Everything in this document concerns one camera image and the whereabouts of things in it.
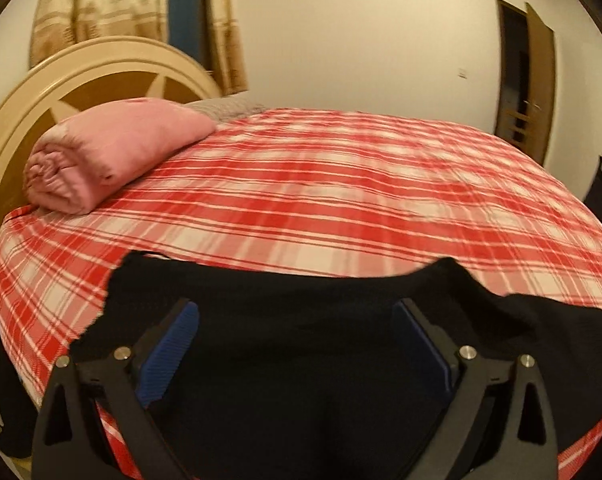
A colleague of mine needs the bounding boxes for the pink folded blanket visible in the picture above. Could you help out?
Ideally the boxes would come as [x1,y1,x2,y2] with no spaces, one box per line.
[24,98,216,214]

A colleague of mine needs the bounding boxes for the red plaid bed sheet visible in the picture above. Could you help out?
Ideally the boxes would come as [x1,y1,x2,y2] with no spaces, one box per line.
[0,107,602,480]

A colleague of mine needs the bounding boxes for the beige right curtain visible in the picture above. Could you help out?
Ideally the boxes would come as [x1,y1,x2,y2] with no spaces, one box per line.
[207,0,248,96]

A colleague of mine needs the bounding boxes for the brown wooden door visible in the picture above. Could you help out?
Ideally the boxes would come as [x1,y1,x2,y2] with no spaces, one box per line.
[494,0,556,165]

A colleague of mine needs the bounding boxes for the beige left curtain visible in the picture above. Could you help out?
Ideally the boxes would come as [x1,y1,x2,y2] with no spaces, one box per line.
[30,0,169,67]

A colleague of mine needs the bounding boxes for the black pants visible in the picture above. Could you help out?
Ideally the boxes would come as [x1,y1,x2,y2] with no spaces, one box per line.
[70,252,602,479]

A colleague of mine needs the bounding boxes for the striped grey pillow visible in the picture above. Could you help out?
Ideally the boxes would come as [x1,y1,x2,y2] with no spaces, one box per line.
[186,96,266,122]

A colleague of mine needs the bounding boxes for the cream round headboard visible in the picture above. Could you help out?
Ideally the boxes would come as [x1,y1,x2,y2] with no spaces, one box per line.
[0,36,221,226]

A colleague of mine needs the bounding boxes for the beige curtain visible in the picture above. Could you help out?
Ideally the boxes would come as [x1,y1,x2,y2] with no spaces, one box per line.
[30,0,169,67]
[207,0,248,96]

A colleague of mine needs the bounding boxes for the pile of clothes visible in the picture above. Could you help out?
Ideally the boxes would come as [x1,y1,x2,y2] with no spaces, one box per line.
[0,336,38,460]

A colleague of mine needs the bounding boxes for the dark blue window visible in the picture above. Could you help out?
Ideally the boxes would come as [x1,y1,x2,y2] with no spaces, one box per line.
[167,0,211,70]

